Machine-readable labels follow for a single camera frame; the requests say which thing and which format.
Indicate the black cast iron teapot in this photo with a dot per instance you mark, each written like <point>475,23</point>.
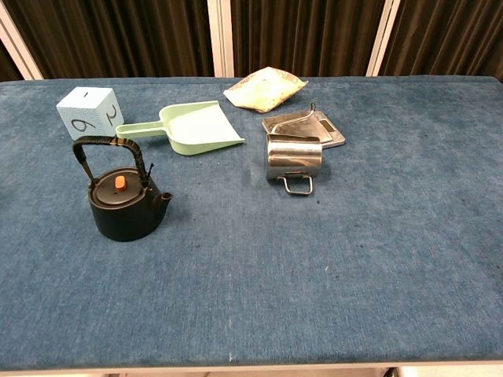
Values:
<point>122,220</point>

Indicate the mint green plastic dustpan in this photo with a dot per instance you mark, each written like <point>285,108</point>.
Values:
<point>196,127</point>

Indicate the blue fabric table cover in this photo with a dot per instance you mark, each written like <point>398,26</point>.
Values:
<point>251,275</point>

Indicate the silver digital kitchen scale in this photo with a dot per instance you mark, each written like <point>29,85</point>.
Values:
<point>332,133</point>

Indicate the clear bag of beige food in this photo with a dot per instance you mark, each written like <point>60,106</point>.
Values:
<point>263,88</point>

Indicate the dark pleated curtain panel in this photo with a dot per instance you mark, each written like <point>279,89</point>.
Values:
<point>118,35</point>
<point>452,35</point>
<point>302,31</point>
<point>8,66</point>

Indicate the light blue foam cube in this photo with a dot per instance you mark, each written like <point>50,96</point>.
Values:
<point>84,108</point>

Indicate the white frame post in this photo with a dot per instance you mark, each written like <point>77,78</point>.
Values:
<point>381,39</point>
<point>19,51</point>
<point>221,39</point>

